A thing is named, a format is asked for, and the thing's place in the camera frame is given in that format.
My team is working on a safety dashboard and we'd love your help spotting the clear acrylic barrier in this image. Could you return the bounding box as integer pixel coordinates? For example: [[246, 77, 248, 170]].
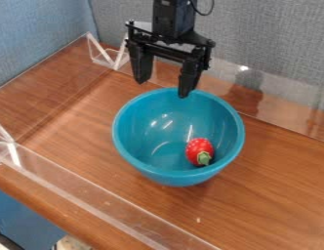
[[0, 125, 221, 250], [85, 31, 324, 145]]

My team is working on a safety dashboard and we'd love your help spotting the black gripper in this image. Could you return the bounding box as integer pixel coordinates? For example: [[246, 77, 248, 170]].
[[126, 20, 215, 98]]

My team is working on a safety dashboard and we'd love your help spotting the clear acrylic back barrier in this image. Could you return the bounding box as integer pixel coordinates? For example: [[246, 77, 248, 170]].
[[85, 31, 324, 145]]

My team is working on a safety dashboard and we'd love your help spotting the red toy strawberry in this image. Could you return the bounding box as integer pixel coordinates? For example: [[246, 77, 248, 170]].
[[186, 138, 214, 166]]

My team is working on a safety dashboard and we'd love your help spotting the clear acrylic front barrier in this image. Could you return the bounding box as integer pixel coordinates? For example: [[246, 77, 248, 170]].
[[0, 125, 221, 250]]

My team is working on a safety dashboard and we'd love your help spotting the clear acrylic triangular bracket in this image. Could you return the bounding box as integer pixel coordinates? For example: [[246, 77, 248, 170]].
[[86, 32, 130, 70]]

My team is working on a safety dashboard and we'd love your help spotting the blue plastic bowl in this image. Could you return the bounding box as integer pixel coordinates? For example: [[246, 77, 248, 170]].
[[113, 88, 245, 187]]

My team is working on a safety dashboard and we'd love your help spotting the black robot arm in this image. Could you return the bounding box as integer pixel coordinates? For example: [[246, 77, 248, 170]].
[[126, 0, 215, 98]]

